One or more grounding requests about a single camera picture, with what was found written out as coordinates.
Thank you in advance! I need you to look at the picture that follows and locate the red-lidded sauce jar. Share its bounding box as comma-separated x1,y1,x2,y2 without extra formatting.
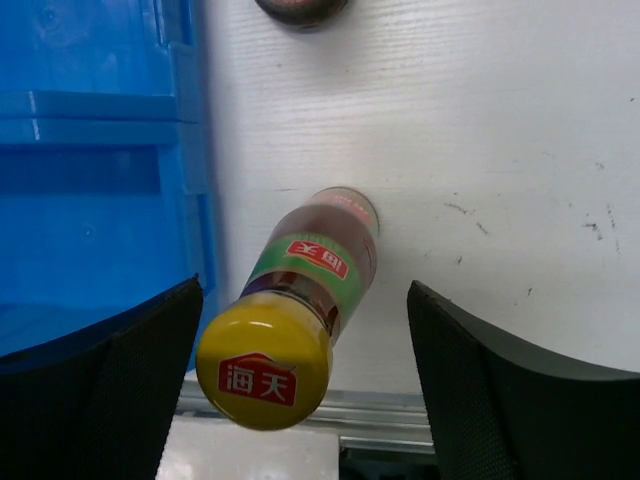
255,0,348,29

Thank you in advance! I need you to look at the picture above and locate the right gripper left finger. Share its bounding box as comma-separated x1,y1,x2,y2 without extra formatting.
1,277,204,479

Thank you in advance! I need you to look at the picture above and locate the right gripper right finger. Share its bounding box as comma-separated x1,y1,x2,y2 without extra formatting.
407,281,639,479

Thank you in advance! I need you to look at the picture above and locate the yellow-capped sauce bottle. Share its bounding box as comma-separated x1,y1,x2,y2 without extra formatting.
195,187,380,431

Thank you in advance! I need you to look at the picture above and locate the blue three-compartment plastic bin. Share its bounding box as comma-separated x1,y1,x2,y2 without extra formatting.
1,1,220,354

